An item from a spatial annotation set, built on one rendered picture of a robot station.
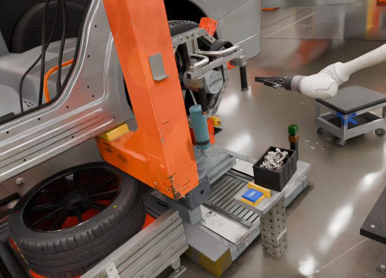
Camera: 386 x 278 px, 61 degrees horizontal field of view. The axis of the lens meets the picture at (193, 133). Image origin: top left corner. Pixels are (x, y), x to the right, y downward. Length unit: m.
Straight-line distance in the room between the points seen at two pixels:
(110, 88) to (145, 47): 0.59
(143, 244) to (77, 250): 0.29
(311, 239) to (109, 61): 1.45
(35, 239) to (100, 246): 0.28
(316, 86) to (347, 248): 0.88
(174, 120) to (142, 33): 0.38
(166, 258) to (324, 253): 0.83
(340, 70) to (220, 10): 0.92
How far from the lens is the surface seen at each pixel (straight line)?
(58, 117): 1.71
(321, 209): 2.22
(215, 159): 2.32
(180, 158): 1.46
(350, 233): 2.09
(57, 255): 1.66
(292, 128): 1.70
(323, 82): 1.66
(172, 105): 1.36
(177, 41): 1.83
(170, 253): 1.79
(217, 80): 1.87
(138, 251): 1.64
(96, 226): 1.59
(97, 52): 1.77
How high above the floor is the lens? 1.47
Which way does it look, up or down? 27 degrees down
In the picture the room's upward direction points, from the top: 11 degrees counter-clockwise
